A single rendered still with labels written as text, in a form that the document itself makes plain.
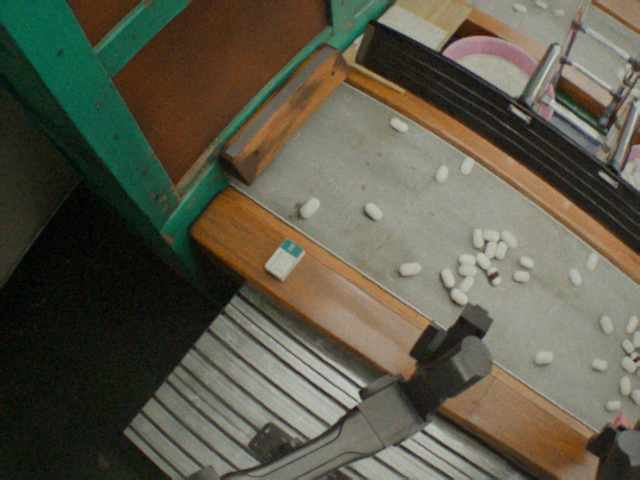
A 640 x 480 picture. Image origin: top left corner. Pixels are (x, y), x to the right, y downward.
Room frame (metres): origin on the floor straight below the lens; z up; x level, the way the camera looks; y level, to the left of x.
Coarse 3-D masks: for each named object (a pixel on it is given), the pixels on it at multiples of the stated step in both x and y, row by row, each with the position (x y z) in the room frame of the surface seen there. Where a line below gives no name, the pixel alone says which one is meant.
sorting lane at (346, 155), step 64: (320, 128) 0.56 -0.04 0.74; (384, 128) 0.54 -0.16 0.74; (256, 192) 0.46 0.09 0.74; (320, 192) 0.43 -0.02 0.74; (384, 192) 0.41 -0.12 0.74; (448, 192) 0.39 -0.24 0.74; (512, 192) 0.37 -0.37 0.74; (384, 256) 0.30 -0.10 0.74; (448, 256) 0.27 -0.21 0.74; (512, 256) 0.25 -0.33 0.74; (576, 256) 0.22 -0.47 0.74; (448, 320) 0.17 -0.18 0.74; (512, 320) 0.13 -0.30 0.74; (576, 320) 0.10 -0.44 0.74; (576, 384) -0.02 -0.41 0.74
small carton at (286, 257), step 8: (288, 240) 0.34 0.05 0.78; (280, 248) 0.33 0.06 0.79; (288, 248) 0.33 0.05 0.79; (296, 248) 0.33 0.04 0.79; (272, 256) 0.32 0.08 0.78; (280, 256) 0.32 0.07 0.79; (288, 256) 0.31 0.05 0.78; (296, 256) 0.31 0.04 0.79; (272, 264) 0.31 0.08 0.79; (280, 264) 0.30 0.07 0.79; (288, 264) 0.30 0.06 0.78; (272, 272) 0.29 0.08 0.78; (280, 272) 0.29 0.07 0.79; (288, 272) 0.29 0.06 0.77
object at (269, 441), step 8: (272, 424) 0.05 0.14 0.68; (264, 432) 0.03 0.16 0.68; (272, 432) 0.03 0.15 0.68; (280, 432) 0.03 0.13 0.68; (256, 440) 0.02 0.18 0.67; (264, 440) 0.02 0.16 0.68; (272, 440) 0.02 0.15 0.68; (280, 440) 0.01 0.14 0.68; (288, 440) 0.01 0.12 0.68; (256, 448) 0.00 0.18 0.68; (264, 448) 0.00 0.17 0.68; (272, 448) 0.00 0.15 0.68; (264, 456) -0.01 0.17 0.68; (336, 472) -0.07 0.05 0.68
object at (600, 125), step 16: (592, 0) 0.60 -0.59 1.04; (576, 16) 0.61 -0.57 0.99; (576, 32) 0.60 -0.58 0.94; (592, 32) 0.58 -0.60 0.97; (608, 48) 0.55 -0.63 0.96; (560, 64) 0.60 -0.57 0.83; (576, 64) 0.59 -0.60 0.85; (592, 80) 0.55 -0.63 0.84; (624, 80) 0.50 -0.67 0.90; (560, 96) 0.59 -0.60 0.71; (624, 96) 0.49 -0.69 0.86; (576, 112) 0.54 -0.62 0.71; (608, 112) 0.50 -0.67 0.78; (608, 128) 0.49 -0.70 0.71
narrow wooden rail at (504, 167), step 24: (384, 96) 0.60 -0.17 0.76; (408, 96) 0.59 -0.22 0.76; (432, 120) 0.53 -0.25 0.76; (456, 144) 0.48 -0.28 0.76; (480, 144) 0.46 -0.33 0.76; (504, 168) 0.41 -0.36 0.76; (528, 192) 0.35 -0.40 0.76; (552, 192) 0.34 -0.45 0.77; (552, 216) 0.30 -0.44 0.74; (576, 216) 0.29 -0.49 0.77; (600, 240) 0.23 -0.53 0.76; (624, 264) 0.17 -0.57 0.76
